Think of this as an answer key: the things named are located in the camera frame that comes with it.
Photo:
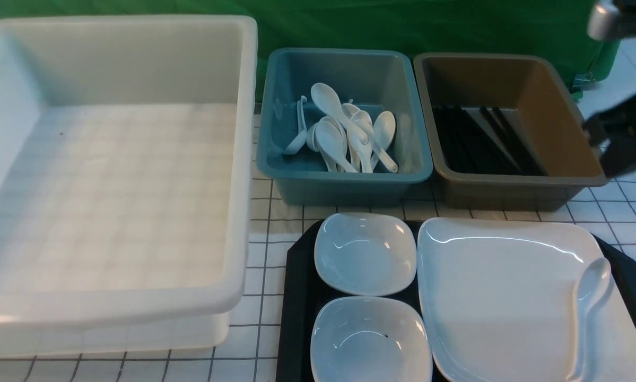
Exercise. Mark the black serving tray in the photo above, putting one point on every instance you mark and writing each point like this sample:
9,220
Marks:
305,294

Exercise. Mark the small white bowl front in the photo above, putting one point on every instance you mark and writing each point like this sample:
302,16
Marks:
369,339

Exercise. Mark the small white bowl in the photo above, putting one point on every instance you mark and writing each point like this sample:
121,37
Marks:
369,339
365,254

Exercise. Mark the large white square plate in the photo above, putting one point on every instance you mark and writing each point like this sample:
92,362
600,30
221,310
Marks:
497,297

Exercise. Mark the white ceramic soup spoon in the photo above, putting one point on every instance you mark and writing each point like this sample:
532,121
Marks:
589,290

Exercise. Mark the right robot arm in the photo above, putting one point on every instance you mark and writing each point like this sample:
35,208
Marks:
608,21

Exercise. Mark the large white plastic tub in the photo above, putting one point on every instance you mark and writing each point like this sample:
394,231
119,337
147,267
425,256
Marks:
125,177

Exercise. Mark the pile of white spoons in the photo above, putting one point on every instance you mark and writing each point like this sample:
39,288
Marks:
346,137

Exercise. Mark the teal plastic bin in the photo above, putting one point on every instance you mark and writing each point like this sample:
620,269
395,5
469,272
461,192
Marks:
373,80

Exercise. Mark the black chopsticks bundle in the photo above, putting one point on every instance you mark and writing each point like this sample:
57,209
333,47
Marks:
486,146

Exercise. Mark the brown plastic bin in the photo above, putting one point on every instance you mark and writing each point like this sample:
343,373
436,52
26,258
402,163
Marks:
532,96

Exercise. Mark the metal binder clip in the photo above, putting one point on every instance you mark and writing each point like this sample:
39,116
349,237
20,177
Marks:
581,82

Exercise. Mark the green cloth backdrop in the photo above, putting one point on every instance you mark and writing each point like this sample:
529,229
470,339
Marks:
402,26

